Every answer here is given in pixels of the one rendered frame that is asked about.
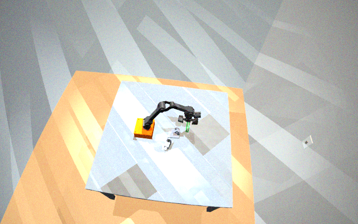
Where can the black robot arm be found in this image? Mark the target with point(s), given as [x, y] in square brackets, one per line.
[161, 107]

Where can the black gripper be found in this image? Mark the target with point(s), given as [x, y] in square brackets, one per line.
[181, 119]

